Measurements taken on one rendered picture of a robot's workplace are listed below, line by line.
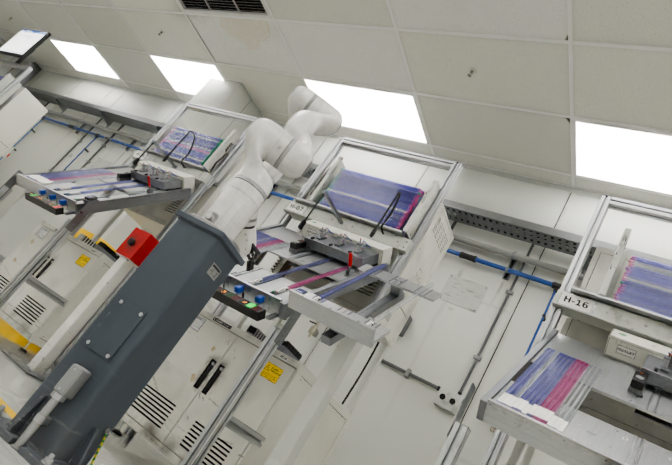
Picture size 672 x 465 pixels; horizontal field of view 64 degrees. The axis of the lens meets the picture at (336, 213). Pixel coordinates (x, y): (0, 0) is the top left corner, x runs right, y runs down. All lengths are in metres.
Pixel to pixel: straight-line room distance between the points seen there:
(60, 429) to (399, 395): 2.66
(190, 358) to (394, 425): 1.73
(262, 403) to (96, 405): 0.84
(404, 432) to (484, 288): 1.14
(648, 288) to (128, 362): 1.79
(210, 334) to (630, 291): 1.70
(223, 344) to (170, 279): 0.93
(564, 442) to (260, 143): 1.19
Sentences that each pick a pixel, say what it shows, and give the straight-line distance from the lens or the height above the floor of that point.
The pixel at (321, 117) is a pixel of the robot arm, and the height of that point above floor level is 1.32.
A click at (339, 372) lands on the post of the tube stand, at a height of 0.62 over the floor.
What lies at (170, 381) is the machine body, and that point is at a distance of 2.50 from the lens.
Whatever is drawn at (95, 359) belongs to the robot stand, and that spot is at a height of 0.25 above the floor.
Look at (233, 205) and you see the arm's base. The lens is 1.63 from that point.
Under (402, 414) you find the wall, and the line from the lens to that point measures 3.80.
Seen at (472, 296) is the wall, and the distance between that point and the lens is 4.03.
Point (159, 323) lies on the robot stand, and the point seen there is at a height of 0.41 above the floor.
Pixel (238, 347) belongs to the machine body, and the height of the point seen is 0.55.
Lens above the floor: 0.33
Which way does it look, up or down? 22 degrees up
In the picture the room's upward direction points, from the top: 35 degrees clockwise
